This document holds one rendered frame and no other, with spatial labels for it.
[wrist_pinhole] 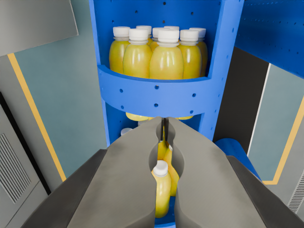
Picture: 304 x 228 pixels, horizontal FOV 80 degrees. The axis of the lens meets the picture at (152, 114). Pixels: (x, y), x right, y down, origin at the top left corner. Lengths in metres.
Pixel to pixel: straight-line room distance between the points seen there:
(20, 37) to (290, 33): 1.08
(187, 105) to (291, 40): 0.52
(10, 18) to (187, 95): 0.91
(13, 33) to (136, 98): 0.83
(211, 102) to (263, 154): 1.94
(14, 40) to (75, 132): 1.21
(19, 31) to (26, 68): 0.89
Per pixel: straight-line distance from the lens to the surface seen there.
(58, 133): 2.14
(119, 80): 0.32
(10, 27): 1.06
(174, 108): 0.32
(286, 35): 0.80
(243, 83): 1.58
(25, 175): 2.40
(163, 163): 0.51
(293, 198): 2.97
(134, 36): 0.39
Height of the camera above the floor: 1.51
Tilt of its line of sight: 61 degrees down
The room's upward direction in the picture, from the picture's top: 174 degrees counter-clockwise
